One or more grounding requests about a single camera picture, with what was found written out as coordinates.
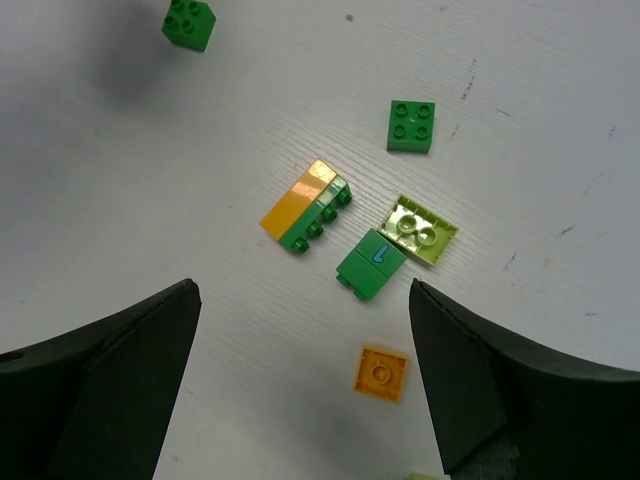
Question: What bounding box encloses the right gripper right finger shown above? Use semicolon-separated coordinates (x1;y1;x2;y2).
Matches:
409;280;639;479

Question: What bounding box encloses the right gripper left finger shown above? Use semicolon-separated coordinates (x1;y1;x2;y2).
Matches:
1;279;202;479

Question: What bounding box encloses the small green lego brick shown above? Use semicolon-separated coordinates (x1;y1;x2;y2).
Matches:
161;0;216;53

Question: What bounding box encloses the small orange lego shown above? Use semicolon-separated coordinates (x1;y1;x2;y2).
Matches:
353;345;409;403

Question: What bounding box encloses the green lego with letter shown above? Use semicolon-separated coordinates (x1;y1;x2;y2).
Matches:
336;229;407;301

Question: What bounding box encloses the lime upside-down lego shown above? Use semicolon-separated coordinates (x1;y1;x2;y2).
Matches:
377;194;459;266

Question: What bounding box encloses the orange and green lego stack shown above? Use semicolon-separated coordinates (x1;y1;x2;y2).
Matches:
260;158;352;254

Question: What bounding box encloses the small green lego right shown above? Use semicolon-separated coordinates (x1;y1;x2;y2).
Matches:
387;100;436;154

